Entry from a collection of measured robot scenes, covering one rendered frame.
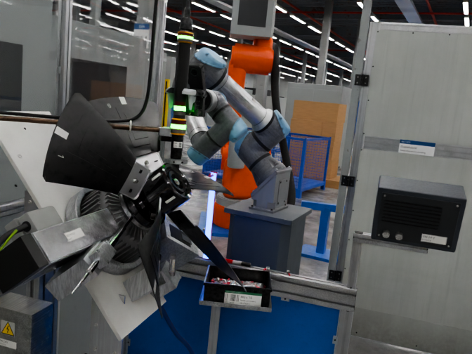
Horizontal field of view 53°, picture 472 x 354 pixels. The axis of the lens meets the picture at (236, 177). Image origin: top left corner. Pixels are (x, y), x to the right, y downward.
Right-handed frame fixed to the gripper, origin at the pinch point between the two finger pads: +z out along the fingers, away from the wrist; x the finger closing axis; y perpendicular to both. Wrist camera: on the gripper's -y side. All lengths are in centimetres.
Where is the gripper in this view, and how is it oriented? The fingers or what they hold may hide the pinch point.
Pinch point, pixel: (176, 89)
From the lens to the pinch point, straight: 135.7
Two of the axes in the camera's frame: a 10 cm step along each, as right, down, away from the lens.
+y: -1.0, 9.8, 1.4
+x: -9.5, -1.4, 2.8
